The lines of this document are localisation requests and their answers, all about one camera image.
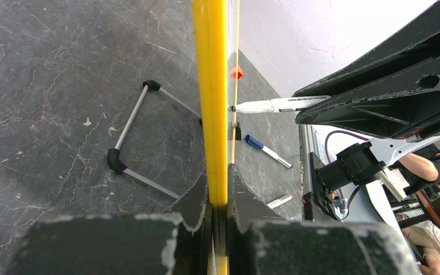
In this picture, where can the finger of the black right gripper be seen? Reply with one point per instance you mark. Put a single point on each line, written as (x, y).
(417, 41)
(396, 106)

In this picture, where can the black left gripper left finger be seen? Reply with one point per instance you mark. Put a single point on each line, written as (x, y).
(176, 241)

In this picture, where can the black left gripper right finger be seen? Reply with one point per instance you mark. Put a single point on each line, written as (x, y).
(262, 242)

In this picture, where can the black whiteboard marker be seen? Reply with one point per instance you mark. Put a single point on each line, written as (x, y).
(285, 104)

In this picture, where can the orange framed whiteboard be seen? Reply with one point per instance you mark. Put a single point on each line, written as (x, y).
(216, 31)

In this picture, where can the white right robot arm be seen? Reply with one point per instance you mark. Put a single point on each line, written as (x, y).
(357, 163)

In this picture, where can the red whiteboard marker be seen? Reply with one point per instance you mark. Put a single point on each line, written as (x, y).
(280, 201)

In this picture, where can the blue whiteboard marker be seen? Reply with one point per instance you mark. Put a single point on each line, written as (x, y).
(260, 146)

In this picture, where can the person in black shirt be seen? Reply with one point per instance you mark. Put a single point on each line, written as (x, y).
(421, 169)

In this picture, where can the seated person light shirt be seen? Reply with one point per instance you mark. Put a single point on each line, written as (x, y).
(429, 239)

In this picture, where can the orange lego brick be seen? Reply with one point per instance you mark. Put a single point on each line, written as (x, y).
(236, 72)

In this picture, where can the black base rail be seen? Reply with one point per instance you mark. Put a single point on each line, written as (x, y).
(317, 205)

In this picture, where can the whiteboard wire stand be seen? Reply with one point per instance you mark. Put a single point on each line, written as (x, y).
(155, 135)

